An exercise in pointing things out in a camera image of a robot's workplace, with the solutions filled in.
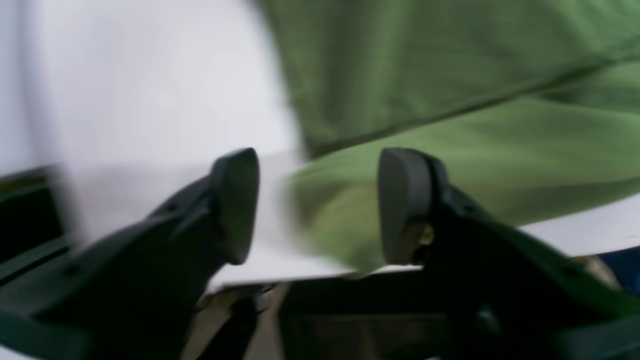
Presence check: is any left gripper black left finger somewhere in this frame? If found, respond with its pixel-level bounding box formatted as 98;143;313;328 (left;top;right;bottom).
1;148;260;360

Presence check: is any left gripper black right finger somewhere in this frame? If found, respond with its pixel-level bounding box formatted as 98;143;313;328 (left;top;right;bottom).
377;147;639;360

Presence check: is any green T-shirt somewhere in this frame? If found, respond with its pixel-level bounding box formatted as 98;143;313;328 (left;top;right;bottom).
261;0;639;276

